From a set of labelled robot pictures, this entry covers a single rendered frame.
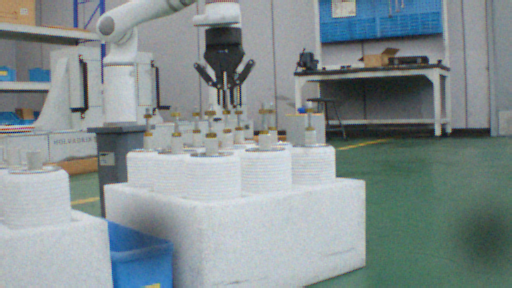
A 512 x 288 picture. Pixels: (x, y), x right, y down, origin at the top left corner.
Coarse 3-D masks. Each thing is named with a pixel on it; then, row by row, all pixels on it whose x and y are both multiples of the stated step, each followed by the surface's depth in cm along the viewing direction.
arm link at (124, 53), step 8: (128, 32) 147; (136, 32) 151; (128, 40) 150; (136, 40) 151; (112, 48) 153; (120, 48) 151; (128, 48) 151; (136, 48) 151; (112, 56) 146; (120, 56) 146; (128, 56) 148; (136, 56) 151; (104, 64) 147; (112, 64) 146; (120, 64) 146; (128, 64) 148
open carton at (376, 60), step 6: (390, 48) 554; (396, 48) 562; (378, 54) 556; (384, 54) 559; (390, 54) 567; (360, 60) 579; (366, 60) 567; (372, 60) 562; (378, 60) 556; (384, 60) 559; (366, 66) 568; (372, 66) 562; (378, 66) 557
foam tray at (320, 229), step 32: (128, 192) 102; (288, 192) 93; (320, 192) 97; (352, 192) 102; (128, 224) 103; (160, 224) 92; (192, 224) 83; (224, 224) 84; (256, 224) 88; (288, 224) 92; (320, 224) 97; (352, 224) 103; (192, 256) 84; (224, 256) 84; (256, 256) 88; (288, 256) 92; (320, 256) 97; (352, 256) 103
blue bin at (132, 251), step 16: (112, 224) 101; (112, 240) 101; (128, 240) 96; (144, 240) 91; (160, 240) 86; (112, 256) 78; (128, 256) 78; (144, 256) 80; (160, 256) 82; (112, 272) 79; (128, 272) 79; (144, 272) 80; (160, 272) 82
